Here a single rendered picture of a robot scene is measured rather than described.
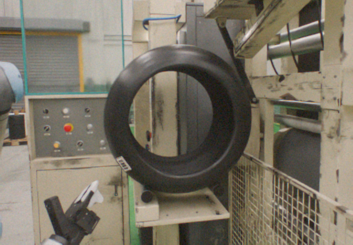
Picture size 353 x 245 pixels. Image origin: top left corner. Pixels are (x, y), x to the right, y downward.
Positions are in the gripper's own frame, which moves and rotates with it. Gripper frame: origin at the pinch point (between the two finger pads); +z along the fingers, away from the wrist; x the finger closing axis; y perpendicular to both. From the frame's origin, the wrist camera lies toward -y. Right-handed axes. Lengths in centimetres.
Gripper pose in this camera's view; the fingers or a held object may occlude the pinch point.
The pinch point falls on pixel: (93, 182)
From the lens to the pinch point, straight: 101.7
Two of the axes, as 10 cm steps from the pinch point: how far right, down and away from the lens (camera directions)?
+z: 3.5, -6.5, 6.8
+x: 7.1, -2.9, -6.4
